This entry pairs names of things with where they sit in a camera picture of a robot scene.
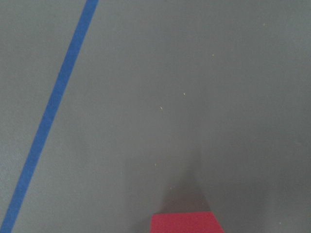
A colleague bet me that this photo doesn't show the red wooden block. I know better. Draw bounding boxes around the red wooden block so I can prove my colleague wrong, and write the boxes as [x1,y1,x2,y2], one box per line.
[150,212,224,233]

